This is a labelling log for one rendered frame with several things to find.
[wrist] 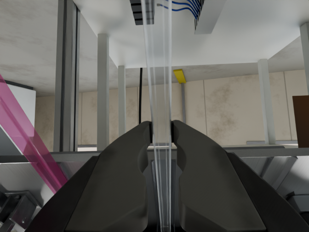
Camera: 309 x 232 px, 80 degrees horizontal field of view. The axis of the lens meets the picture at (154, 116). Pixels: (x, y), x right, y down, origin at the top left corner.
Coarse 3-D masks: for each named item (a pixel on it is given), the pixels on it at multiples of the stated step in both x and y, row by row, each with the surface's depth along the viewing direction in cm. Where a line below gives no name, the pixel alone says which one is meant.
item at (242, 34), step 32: (96, 0) 46; (128, 0) 46; (256, 0) 47; (288, 0) 48; (96, 32) 59; (128, 32) 60; (192, 32) 61; (224, 32) 61; (256, 32) 62; (288, 32) 62; (128, 64) 86; (192, 64) 88
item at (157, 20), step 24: (144, 0) 8; (168, 0) 8; (144, 24) 9; (168, 24) 9; (168, 48) 10; (168, 72) 10; (168, 96) 12; (168, 120) 13; (168, 144) 14; (168, 168) 16; (168, 192) 19; (168, 216) 23
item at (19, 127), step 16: (0, 80) 12; (0, 96) 12; (0, 112) 13; (16, 112) 13; (16, 128) 14; (32, 128) 15; (16, 144) 15; (32, 144) 15; (32, 160) 16; (48, 160) 17; (48, 176) 18; (64, 176) 19
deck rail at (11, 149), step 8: (0, 128) 22; (0, 136) 22; (0, 144) 22; (8, 144) 23; (0, 152) 22; (8, 152) 23; (16, 152) 24; (0, 192) 22; (0, 200) 22; (0, 208) 22
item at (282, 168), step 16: (0, 160) 18; (16, 160) 18; (64, 160) 18; (80, 160) 18; (176, 160) 18; (256, 160) 17; (272, 160) 17; (288, 160) 17; (304, 160) 17; (0, 176) 20; (16, 176) 20; (32, 176) 20; (176, 176) 19; (272, 176) 19; (288, 176) 19; (304, 176) 19; (32, 192) 22; (48, 192) 22; (176, 192) 21; (288, 192) 21; (304, 192) 21; (176, 208) 24; (176, 224) 27
